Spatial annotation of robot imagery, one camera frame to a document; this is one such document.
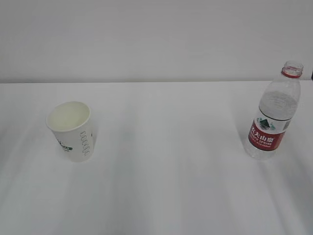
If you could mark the white paper cup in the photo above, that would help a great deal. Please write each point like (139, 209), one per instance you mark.
(71, 126)

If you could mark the clear Nongfu Spring water bottle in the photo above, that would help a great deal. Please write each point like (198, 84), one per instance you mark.
(276, 109)

